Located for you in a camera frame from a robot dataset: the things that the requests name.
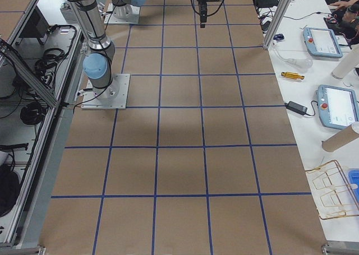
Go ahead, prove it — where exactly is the clear light bulb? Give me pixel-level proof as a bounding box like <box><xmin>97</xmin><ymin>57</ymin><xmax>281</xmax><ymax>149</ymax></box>
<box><xmin>285</xmin><ymin>58</ymin><xmax>313</xmax><ymax>72</ymax></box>

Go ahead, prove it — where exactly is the far teach pendant tablet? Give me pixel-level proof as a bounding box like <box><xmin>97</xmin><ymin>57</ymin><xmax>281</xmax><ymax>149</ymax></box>
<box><xmin>302</xmin><ymin>27</ymin><xmax>343</xmax><ymax>59</ymax></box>

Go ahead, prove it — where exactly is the teach pendant tablet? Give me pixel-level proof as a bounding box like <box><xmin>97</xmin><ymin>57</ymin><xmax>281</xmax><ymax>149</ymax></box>
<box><xmin>302</xmin><ymin>27</ymin><xmax>343</xmax><ymax>59</ymax></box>
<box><xmin>316</xmin><ymin>85</ymin><xmax>358</xmax><ymax>129</ymax></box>

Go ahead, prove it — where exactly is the black power brick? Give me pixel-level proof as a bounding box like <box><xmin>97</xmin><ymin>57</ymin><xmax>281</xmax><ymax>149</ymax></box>
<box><xmin>284</xmin><ymin>101</ymin><xmax>307</xmax><ymax>115</ymax></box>

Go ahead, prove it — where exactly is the near teach pendant tablet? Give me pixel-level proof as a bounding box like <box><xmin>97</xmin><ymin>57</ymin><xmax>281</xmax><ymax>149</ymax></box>
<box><xmin>316</xmin><ymin>85</ymin><xmax>358</xmax><ymax>129</ymax></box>

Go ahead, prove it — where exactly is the brown cardboard tube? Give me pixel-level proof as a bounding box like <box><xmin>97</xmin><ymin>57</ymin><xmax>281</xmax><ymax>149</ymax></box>
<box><xmin>321</xmin><ymin>122</ymin><xmax>358</xmax><ymax>152</ymax></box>

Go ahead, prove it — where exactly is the blue plastic tray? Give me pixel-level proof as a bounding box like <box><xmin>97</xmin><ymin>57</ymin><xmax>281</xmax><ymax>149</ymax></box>
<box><xmin>348</xmin><ymin>169</ymin><xmax>359</xmax><ymax>202</ymax></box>

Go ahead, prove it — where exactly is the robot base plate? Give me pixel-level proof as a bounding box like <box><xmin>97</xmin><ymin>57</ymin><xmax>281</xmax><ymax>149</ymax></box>
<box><xmin>81</xmin><ymin>73</ymin><xmax>130</xmax><ymax>110</ymax></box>
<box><xmin>104</xmin><ymin>3</ymin><xmax>141</xmax><ymax>25</ymax></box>

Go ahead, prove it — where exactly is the aluminium frame post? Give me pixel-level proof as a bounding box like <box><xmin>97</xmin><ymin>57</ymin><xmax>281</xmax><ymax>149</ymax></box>
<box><xmin>263</xmin><ymin>0</ymin><xmax>291</xmax><ymax>49</ymax></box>

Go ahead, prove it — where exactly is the gold wire rack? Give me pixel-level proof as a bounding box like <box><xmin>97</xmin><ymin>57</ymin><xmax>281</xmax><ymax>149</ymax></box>
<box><xmin>305</xmin><ymin>160</ymin><xmax>358</xmax><ymax>220</ymax></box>

